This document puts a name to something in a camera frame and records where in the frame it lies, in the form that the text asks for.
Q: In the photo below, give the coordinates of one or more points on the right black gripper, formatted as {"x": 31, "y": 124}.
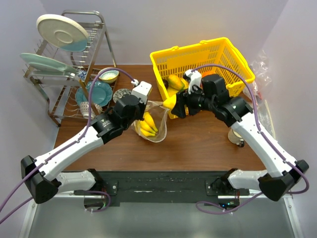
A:
{"x": 179, "y": 109}

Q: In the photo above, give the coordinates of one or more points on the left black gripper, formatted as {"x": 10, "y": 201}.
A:
{"x": 142, "y": 106}

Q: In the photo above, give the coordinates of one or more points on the yellow lemon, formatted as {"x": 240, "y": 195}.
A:
{"x": 170, "y": 102}

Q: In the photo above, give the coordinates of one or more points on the clear zip top bag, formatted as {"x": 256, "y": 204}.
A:
{"x": 159, "y": 115}

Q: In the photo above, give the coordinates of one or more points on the yellow banana bunch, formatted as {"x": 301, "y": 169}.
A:
{"x": 147, "y": 125}

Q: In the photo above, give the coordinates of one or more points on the yellow plastic shopping basket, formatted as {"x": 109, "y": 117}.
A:
{"x": 177, "y": 60}

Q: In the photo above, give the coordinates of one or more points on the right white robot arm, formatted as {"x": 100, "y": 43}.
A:
{"x": 282, "y": 171}

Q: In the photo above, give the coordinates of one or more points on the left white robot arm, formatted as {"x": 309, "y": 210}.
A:
{"x": 44, "y": 177}

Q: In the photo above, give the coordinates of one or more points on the crumpled clear plastic bag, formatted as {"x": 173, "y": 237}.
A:
{"x": 262, "y": 85}

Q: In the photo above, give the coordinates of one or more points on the black floral patterned bowl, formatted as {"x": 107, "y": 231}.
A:
{"x": 120, "y": 93}

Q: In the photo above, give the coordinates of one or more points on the mango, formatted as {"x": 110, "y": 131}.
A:
{"x": 176, "y": 82}

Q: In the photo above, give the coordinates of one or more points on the dark avocado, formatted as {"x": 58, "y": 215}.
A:
{"x": 166, "y": 83}

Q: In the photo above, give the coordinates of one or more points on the teal scalloped plate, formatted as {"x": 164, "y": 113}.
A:
{"x": 101, "y": 95}

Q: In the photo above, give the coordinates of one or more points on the teal rimmed yellow bowl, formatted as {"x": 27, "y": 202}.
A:
{"x": 108, "y": 76}

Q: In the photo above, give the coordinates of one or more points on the orange fruit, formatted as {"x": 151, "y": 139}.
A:
{"x": 207, "y": 73}

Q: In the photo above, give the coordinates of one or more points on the blue patterned cup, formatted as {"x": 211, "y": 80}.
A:
{"x": 84, "y": 109}

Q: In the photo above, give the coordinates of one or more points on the white paper cup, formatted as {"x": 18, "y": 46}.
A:
{"x": 235, "y": 138}

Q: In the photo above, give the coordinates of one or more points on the small blue white bowl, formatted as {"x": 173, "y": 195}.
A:
{"x": 82, "y": 74}

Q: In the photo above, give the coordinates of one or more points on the steel dish rack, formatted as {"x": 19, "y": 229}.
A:
{"x": 65, "y": 60}

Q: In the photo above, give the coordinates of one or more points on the white and teal plate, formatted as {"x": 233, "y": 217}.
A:
{"x": 62, "y": 32}

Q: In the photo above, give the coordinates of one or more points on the pale green plate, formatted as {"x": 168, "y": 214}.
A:
{"x": 42, "y": 63}

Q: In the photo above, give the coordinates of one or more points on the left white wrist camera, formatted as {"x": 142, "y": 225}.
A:
{"x": 142, "y": 91}

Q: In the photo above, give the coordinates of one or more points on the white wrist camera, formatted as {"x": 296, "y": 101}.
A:
{"x": 142, "y": 91}
{"x": 193, "y": 77}

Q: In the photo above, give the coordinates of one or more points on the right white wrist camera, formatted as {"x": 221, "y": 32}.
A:
{"x": 193, "y": 77}

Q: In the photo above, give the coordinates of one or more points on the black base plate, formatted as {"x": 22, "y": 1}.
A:
{"x": 162, "y": 187}

